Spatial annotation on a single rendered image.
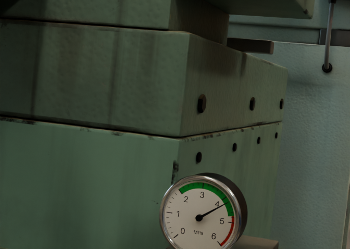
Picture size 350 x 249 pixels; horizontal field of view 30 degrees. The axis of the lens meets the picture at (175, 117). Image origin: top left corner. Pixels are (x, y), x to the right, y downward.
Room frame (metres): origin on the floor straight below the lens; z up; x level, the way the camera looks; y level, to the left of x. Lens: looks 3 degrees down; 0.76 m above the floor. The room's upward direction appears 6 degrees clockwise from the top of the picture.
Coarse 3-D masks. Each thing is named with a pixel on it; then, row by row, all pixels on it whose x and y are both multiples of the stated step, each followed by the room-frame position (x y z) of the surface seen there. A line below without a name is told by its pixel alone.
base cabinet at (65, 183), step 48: (0, 144) 0.60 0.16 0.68; (48, 144) 0.58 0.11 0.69; (96, 144) 0.57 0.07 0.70; (144, 144) 0.55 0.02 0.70; (192, 144) 0.58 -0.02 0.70; (240, 144) 0.78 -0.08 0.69; (0, 192) 0.60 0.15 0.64; (48, 192) 0.58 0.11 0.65; (96, 192) 0.57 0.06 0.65; (144, 192) 0.55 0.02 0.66; (0, 240) 0.59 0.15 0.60; (48, 240) 0.58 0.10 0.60; (96, 240) 0.57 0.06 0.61; (144, 240) 0.55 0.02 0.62
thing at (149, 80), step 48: (0, 48) 0.60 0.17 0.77; (48, 48) 0.59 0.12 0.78; (96, 48) 0.57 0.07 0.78; (144, 48) 0.56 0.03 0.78; (192, 48) 0.55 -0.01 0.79; (0, 96) 0.60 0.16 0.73; (48, 96) 0.58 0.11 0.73; (96, 96) 0.57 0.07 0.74; (144, 96) 0.56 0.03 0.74; (192, 96) 0.57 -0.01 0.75; (240, 96) 0.75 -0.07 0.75
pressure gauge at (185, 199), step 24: (168, 192) 0.48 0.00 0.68; (192, 192) 0.48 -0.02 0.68; (216, 192) 0.47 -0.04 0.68; (240, 192) 0.49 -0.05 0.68; (168, 216) 0.48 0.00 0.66; (192, 216) 0.48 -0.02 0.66; (216, 216) 0.47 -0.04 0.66; (240, 216) 0.46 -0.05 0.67; (168, 240) 0.48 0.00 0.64; (192, 240) 0.48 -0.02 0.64; (216, 240) 0.47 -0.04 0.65
